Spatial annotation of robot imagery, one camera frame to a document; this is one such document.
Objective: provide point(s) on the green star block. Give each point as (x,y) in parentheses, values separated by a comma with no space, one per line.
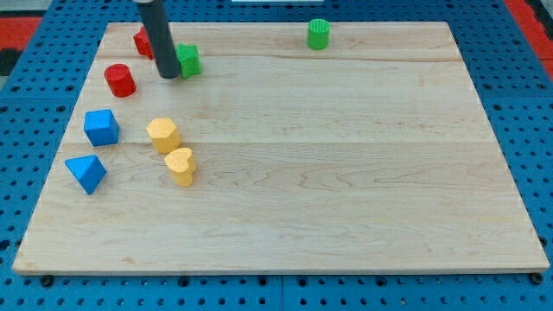
(189,59)

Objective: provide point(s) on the yellow heart block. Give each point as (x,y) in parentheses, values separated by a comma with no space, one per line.
(181,166)

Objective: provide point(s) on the light wooden board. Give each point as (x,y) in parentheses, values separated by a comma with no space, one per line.
(373,156)

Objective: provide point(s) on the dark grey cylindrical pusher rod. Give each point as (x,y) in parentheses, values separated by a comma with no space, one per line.
(155,22)

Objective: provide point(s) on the yellow hexagon block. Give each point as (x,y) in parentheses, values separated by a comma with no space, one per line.
(164,134)

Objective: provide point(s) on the blue triangular prism block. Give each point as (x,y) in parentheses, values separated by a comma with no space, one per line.
(88,170)

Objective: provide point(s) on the blue cube block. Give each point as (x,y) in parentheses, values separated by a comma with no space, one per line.
(101,127)

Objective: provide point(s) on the green cylinder block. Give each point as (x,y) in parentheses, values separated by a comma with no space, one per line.
(318,34)

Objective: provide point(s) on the red cylinder block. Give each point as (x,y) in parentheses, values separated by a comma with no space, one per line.
(120,80)

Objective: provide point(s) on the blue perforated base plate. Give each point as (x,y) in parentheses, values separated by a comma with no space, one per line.
(42,90)

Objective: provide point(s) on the red star block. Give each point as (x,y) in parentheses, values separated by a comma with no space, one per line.
(142,43)

